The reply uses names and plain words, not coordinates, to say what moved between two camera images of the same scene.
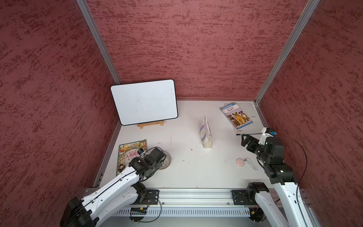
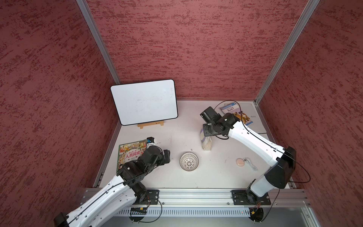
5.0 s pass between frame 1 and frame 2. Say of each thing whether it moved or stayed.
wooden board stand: stayed
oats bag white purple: stayed
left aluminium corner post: stayed
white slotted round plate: moved
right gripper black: moved
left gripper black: stayed
